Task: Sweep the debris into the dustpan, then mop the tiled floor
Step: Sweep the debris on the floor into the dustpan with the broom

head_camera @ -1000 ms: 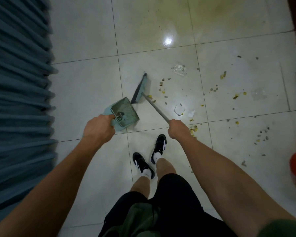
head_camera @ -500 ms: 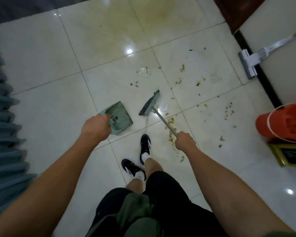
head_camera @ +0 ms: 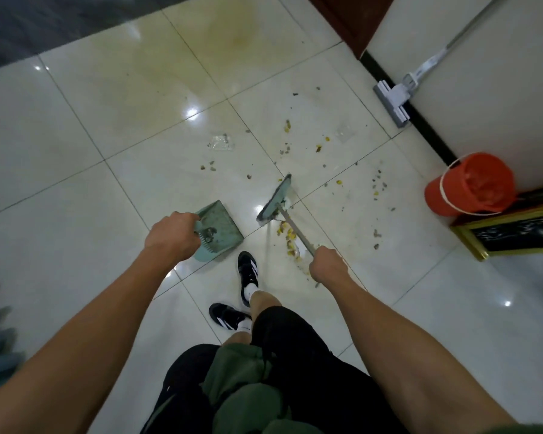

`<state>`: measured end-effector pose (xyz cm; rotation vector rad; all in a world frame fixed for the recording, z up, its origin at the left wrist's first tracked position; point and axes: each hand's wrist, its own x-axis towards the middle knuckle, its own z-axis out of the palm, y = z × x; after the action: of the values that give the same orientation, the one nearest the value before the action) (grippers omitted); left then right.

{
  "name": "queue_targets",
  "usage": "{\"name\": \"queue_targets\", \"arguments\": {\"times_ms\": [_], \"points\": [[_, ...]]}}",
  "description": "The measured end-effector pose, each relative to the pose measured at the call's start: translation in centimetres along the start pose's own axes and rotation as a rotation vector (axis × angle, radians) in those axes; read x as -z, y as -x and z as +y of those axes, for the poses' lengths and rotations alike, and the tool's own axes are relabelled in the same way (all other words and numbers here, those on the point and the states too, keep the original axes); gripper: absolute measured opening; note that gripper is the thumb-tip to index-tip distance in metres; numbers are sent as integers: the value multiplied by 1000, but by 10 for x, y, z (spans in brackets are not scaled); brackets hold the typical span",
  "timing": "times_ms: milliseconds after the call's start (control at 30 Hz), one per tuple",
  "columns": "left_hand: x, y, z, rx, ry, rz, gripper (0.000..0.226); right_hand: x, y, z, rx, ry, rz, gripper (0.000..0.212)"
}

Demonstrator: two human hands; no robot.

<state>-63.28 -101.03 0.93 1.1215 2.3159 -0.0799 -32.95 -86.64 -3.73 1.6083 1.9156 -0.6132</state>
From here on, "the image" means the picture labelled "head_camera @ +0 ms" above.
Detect black white striped sneaker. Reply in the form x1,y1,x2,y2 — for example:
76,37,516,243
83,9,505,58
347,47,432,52
208,303,252,332
237,251,259,308

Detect scattered food debris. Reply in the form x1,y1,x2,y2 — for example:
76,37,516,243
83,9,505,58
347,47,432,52
199,87,396,288

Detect gold framed dark board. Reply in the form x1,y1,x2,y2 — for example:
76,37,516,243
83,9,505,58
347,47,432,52
450,184,543,262

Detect orange plastic bucket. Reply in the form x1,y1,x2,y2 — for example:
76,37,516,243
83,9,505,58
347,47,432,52
424,152,517,217

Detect black shorts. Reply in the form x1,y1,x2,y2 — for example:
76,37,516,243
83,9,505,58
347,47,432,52
140,305,408,434

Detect person's right forearm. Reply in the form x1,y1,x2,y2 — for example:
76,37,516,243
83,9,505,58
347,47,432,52
318,269,520,434

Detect grey flat mop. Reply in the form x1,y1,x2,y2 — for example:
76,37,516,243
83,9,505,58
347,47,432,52
373,0,513,128

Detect green broom with metal handle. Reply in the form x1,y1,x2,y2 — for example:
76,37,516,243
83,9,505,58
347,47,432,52
256,174,317,256

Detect green plastic dustpan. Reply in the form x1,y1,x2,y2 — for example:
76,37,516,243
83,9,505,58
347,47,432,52
193,200,245,263

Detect person's left forearm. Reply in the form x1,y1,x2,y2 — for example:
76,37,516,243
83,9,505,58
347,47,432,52
0,244,180,434

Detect person's right hand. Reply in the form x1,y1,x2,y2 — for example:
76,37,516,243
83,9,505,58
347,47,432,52
308,246,350,285

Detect dark grey floor mat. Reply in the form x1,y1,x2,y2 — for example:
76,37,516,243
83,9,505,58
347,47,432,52
0,0,200,73

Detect dark red wooden door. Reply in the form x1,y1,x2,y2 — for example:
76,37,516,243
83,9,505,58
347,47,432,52
304,0,398,59

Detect green shirt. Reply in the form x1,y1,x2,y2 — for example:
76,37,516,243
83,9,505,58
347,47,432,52
201,343,322,434

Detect person's left hand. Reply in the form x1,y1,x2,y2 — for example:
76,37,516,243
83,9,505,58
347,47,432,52
143,212,202,263

